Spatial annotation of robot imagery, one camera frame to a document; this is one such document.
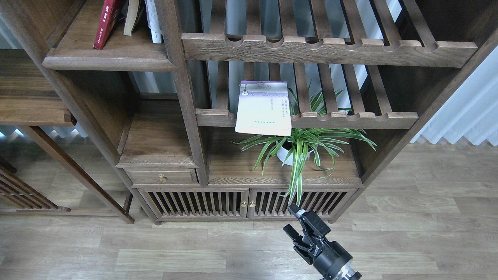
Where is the dark wooden bookshelf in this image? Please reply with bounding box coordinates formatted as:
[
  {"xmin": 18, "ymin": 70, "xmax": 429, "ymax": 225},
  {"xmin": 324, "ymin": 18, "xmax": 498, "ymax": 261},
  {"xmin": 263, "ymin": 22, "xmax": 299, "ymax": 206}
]
[{"xmin": 1, "ymin": 0, "xmax": 497, "ymax": 224}]

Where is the wooden side shelf unit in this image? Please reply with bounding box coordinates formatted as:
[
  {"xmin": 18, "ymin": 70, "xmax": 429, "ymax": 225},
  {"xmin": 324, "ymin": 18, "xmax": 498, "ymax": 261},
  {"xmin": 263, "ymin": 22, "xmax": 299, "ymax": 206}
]
[{"xmin": 0, "ymin": 49, "xmax": 135, "ymax": 224}]

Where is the white plant pot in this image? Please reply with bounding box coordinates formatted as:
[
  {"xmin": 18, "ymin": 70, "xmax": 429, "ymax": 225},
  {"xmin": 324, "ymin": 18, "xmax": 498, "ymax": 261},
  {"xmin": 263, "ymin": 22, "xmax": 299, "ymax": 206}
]
[{"xmin": 276, "ymin": 141, "xmax": 313, "ymax": 166}]

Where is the upright tan book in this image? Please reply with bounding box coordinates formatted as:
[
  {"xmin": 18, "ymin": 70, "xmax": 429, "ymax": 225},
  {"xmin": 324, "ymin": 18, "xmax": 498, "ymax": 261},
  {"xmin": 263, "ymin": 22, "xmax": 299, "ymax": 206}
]
[{"xmin": 123, "ymin": 0, "xmax": 145, "ymax": 36}]

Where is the red cover book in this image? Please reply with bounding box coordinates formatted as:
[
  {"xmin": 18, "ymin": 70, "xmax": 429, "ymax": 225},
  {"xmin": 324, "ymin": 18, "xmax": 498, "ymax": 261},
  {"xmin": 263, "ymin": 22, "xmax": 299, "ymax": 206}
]
[{"xmin": 93, "ymin": 0, "xmax": 123, "ymax": 50}]

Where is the small wooden drawer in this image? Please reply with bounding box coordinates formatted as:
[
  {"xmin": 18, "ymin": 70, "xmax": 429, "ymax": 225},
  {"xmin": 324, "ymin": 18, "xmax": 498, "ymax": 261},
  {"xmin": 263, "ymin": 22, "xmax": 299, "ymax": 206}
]
[{"xmin": 124, "ymin": 168, "xmax": 198, "ymax": 184}]

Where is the right slatted cabinet door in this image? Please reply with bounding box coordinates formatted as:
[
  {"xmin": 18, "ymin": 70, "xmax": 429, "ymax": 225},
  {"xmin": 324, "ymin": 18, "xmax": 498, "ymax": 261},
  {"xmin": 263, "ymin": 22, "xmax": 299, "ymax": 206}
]
[{"xmin": 247, "ymin": 188, "xmax": 357, "ymax": 221}]

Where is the left slatted cabinet door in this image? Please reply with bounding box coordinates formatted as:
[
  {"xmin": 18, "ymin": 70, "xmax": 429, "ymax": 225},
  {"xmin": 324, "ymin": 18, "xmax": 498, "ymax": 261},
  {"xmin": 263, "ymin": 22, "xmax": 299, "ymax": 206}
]
[{"xmin": 139, "ymin": 188, "xmax": 249, "ymax": 222}]

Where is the pale purple white book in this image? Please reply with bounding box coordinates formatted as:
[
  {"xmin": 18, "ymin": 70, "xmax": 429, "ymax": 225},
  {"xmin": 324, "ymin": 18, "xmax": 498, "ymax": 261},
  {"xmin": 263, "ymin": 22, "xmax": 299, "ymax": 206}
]
[{"xmin": 235, "ymin": 81, "xmax": 291, "ymax": 136}]

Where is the green spider plant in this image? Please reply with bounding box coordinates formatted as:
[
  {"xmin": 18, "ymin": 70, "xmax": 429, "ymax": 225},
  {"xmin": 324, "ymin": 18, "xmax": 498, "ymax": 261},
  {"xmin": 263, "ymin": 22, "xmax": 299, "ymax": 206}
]
[{"xmin": 240, "ymin": 88, "xmax": 376, "ymax": 204}]

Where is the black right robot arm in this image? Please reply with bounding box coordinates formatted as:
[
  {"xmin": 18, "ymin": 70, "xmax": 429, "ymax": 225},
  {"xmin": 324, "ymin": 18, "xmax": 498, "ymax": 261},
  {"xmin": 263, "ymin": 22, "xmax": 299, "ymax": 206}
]
[{"xmin": 283, "ymin": 203, "xmax": 362, "ymax": 280}]

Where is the upright white book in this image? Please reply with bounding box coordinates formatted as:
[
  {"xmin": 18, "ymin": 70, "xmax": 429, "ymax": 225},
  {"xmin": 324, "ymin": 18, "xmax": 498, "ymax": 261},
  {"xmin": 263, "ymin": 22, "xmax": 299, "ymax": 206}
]
[{"xmin": 145, "ymin": 0, "xmax": 163, "ymax": 43}]

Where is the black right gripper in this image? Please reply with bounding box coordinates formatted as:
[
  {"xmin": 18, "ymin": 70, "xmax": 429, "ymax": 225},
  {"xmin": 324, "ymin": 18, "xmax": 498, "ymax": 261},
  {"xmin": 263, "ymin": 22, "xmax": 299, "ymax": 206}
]
[{"xmin": 283, "ymin": 204, "xmax": 354, "ymax": 279}]

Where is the slatted cabinet door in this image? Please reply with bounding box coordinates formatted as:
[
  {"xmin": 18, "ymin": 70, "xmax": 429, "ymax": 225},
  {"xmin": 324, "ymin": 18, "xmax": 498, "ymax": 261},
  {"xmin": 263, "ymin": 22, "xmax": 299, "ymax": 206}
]
[
  {"xmin": 247, "ymin": 188, "xmax": 357, "ymax": 221},
  {"xmin": 139, "ymin": 188, "xmax": 249, "ymax": 222}
]

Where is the white curtain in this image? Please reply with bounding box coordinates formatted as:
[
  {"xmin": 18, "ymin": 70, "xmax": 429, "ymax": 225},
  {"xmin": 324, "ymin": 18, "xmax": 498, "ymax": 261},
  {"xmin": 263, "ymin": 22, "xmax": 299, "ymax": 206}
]
[{"xmin": 411, "ymin": 48, "xmax": 498, "ymax": 146}]

